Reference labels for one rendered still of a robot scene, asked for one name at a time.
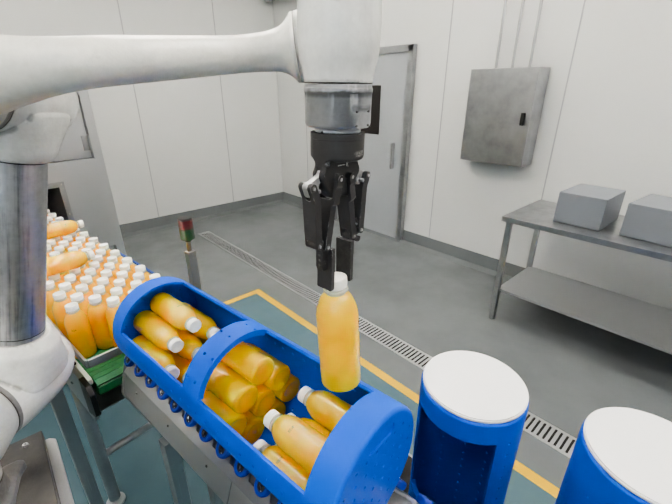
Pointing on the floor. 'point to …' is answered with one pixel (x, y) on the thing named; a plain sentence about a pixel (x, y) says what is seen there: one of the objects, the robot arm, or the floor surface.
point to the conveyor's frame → (84, 398)
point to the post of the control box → (76, 448)
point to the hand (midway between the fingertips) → (335, 263)
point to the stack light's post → (193, 268)
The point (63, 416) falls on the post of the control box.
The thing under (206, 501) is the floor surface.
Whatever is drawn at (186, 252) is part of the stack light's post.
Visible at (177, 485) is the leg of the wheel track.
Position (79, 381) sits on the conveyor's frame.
